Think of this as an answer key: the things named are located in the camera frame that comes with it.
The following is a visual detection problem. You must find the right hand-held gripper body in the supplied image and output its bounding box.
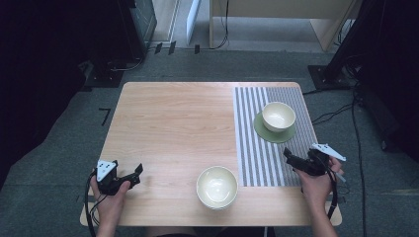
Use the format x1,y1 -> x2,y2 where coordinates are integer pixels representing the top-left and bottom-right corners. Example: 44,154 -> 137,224
305,142 -> 348,177

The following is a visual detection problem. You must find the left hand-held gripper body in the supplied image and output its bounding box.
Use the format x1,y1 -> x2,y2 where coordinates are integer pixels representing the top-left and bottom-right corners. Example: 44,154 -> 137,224
96,159 -> 125,196

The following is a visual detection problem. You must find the cream ceramic bowl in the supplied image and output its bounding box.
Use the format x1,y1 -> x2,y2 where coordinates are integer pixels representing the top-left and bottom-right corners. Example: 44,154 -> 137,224
196,165 -> 239,211
261,101 -> 296,133

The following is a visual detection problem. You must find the person's right hand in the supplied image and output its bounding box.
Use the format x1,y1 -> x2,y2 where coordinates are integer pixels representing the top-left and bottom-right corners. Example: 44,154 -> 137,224
293,156 -> 345,211

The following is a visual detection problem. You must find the person's left hand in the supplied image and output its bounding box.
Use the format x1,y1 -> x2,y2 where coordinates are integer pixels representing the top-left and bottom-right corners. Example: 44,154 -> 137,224
90,176 -> 131,229

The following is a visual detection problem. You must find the grey striped placemat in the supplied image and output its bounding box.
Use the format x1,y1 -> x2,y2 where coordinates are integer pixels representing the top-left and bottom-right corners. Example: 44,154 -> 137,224
232,86 -> 320,188

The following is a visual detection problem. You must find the round green coaster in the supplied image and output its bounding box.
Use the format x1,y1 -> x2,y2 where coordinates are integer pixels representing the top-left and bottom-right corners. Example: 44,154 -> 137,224
253,112 -> 296,144

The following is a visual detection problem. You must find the black metal stand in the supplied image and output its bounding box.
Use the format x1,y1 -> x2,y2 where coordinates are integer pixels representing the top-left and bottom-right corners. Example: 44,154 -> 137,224
307,0 -> 389,92

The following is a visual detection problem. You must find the black monitor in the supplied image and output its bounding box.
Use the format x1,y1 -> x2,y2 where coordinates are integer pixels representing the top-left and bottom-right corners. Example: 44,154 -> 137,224
117,0 -> 158,62

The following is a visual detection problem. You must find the light wooden desk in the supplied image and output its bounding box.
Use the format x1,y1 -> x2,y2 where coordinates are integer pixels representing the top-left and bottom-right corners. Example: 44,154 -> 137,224
209,0 -> 364,52

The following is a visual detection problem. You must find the white panel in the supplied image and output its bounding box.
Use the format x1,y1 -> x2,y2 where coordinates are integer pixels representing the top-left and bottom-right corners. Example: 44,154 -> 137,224
186,0 -> 203,46

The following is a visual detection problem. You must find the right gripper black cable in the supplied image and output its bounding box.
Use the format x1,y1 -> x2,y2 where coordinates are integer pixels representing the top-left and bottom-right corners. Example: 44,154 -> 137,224
325,162 -> 348,221

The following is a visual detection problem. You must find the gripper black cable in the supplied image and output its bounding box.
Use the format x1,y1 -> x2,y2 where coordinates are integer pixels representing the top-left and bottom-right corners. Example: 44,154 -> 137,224
325,162 -> 348,221
84,171 -> 109,237

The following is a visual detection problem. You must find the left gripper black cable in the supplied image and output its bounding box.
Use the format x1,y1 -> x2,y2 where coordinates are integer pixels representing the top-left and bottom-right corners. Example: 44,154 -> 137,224
84,171 -> 109,237

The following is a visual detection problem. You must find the long black floor cable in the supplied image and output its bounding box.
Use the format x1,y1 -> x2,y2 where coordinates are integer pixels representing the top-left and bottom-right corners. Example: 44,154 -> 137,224
350,88 -> 369,237

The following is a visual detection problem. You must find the black floor cable pair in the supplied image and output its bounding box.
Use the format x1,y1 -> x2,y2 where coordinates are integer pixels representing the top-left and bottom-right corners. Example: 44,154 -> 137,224
310,103 -> 355,125

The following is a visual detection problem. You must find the black stand base plate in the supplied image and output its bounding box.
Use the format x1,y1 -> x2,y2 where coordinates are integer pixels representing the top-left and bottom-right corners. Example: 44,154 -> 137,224
83,60 -> 125,89

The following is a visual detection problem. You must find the white floor cable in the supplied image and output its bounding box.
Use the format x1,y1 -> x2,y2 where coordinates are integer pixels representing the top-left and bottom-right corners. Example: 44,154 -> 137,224
110,57 -> 146,72

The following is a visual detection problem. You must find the hanging black cable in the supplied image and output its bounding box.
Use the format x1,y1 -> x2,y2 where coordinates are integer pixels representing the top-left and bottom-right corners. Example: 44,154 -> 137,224
210,0 -> 230,50

